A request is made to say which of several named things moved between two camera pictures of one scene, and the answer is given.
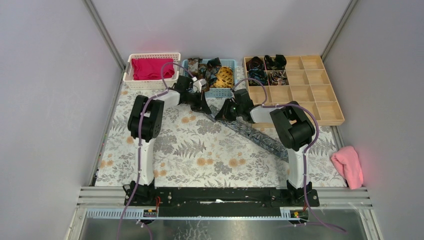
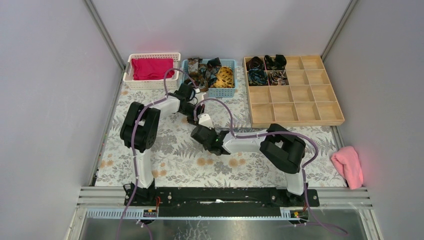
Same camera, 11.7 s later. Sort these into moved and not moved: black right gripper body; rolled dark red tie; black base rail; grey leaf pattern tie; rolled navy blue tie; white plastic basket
Moved: grey leaf pattern tie; black right gripper body
Not moved: rolled navy blue tie; white plastic basket; rolled dark red tie; black base rail
